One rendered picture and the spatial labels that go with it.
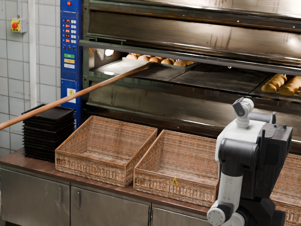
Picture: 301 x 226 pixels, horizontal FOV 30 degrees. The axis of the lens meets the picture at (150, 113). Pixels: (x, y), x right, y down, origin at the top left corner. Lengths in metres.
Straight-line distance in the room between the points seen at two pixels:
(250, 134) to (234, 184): 0.24
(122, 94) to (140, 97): 0.15
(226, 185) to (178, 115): 1.63
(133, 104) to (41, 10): 0.98
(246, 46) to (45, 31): 1.55
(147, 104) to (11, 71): 1.20
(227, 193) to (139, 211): 1.39
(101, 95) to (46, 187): 0.78
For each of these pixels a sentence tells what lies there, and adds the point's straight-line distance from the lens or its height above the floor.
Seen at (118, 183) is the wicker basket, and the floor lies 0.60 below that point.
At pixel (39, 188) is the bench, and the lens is 4.02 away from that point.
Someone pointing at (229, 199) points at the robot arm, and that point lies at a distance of 2.35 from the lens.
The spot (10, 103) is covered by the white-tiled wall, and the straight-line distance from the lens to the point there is 4.67.
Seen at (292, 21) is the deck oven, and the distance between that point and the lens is 3.56.
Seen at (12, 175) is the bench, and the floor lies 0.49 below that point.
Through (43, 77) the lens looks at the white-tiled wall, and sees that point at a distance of 4.41.
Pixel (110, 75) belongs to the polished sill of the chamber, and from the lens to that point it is 4.08.
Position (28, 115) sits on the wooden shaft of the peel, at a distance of 3.12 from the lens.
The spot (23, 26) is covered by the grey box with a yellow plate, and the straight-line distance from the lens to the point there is 4.39.
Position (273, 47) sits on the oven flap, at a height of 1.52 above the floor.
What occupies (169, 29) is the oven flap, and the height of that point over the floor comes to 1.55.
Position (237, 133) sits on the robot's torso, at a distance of 2.41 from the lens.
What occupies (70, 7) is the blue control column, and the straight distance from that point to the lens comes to 4.14.
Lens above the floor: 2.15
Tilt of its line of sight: 18 degrees down
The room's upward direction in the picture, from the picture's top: 3 degrees clockwise
